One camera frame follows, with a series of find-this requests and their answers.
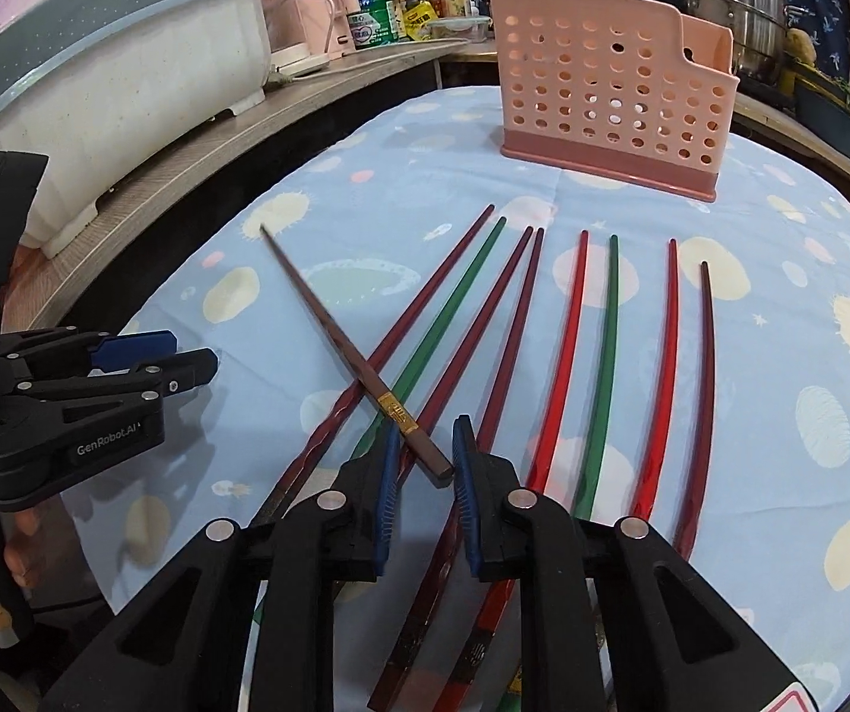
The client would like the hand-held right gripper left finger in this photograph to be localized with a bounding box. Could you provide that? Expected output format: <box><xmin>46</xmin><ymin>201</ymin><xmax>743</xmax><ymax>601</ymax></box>
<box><xmin>37</xmin><ymin>426</ymin><xmax>404</xmax><ymax>712</ymax></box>

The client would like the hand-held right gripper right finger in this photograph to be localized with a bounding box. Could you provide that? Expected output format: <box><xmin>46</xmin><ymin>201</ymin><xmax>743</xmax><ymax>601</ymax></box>
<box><xmin>451</xmin><ymin>415</ymin><xmax>812</xmax><ymax>712</ymax></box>

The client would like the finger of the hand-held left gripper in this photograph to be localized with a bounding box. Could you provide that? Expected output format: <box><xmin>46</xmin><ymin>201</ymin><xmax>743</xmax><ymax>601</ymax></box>
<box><xmin>0</xmin><ymin>328</ymin><xmax>178</xmax><ymax>388</ymax></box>
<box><xmin>13</xmin><ymin>346</ymin><xmax>220</xmax><ymax>425</ymax></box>

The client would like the dark red twisted chopstick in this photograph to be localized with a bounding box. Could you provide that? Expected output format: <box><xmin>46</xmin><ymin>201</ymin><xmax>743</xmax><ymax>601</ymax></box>
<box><xmin>247</xmin><ymin>204</ymin><xmax>496</xmax><ymax>531</ymax></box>

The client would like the dark brown chopstick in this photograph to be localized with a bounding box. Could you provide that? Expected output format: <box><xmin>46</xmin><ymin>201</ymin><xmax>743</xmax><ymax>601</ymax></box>
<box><xmin>673</xmin><ymin>259</ymin><xmax>717</xmax><ymax>561</ymax></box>

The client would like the pink perforated utensil holder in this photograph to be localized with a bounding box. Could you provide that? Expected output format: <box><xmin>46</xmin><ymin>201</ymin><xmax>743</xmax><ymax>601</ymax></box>
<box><xmin>486</xmin><ymin>0</ymin><xmax>741</xmax><ymax>201</ymax></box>

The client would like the person's left hand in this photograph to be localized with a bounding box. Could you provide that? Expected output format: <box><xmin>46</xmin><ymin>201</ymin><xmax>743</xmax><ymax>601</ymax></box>
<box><xmin>2</xmin><ymin>510</ymin><xmax>53</xmax><ymax>593</ymax></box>

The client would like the white blue dish drainer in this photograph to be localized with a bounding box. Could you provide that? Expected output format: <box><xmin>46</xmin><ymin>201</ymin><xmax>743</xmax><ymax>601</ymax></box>
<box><xmin>0</xmin><ymin>0</ymin><xmax>274</xmax><ymax>260</ymax></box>

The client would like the pink electric kettle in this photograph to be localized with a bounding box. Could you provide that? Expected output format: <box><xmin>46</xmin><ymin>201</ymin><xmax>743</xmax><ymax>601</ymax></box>
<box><xmin>287</xmin><ymin>0</ymin><xmax>356</xmax><ymax>61</ymax></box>

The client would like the green canister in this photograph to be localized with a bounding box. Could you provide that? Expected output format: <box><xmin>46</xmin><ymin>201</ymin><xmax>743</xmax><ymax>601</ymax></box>
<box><xmin>351</xmin><ymin>0</ymin><xmax>404</xmax><ymax>52</ymax></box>

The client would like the yellow seasoning packet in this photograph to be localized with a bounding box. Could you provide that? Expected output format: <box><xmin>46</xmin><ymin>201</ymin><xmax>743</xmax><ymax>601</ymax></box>
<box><xmin>402</xmin><ymin>0</ymin><xmax>439</xmax><ymax>43</ymax></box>

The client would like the clear food container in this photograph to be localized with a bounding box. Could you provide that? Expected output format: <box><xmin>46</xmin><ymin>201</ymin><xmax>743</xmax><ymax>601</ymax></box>
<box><xmin>429</xmin><ymin>15</ymin><xmax>489</xmax><ymax>43</ymax></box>

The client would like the blue basin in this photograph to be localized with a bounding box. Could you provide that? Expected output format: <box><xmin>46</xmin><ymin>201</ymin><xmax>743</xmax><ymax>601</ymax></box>
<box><xmin>792</xmin><ymin>81</ymin><xmax>850</xmax><ymax>162</ymax></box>

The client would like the steel steamer pot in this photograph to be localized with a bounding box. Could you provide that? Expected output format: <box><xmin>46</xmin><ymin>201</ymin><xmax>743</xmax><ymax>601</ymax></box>
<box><xmin>677</xmin><ymin>0</ymin><xmax>789</xmax><ymax>82</ymax></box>

